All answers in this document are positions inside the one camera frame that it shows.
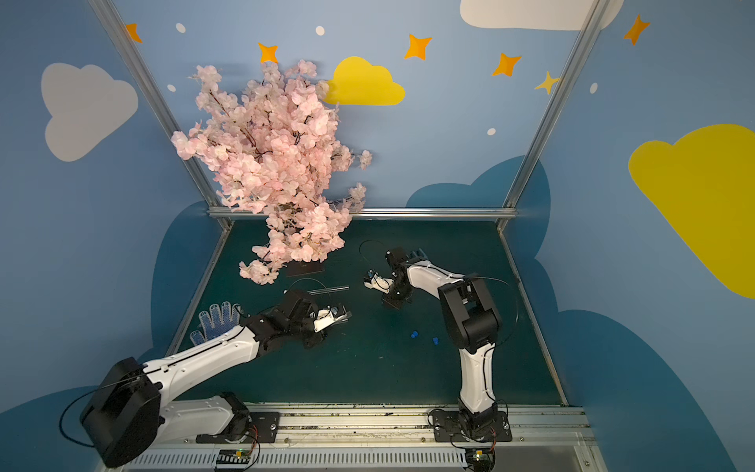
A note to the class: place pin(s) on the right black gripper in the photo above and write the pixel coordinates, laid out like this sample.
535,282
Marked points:
392,278

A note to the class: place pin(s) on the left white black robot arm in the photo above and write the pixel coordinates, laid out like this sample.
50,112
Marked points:
132,408

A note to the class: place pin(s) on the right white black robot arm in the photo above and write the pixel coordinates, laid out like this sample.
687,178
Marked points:
472,323

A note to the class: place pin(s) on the small circuit board left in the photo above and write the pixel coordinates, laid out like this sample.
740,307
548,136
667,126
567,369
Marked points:
233,460

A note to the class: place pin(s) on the small circuit board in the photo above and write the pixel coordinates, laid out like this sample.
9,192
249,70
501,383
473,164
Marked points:
478,460
233,460

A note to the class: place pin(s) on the pink artificial cherry blossom tree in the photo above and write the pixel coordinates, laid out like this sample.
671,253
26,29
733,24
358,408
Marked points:
273,151

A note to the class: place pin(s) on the small circuit board right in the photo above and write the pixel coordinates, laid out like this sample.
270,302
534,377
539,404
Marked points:
478,460

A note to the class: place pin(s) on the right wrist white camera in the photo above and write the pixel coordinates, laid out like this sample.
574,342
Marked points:
378,283

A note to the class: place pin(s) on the blue garden fork wooden handle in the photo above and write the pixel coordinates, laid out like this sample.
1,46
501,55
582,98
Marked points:
418,254

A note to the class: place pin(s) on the aluminium frame rail back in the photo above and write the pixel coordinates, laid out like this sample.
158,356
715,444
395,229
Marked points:
394,213

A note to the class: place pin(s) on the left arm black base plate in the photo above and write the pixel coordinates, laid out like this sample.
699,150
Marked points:
246,428

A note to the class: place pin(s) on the aluminium front rail bed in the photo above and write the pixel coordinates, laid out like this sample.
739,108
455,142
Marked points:
331,437

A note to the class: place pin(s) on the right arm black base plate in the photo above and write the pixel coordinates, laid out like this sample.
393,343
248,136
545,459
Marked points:
457,427

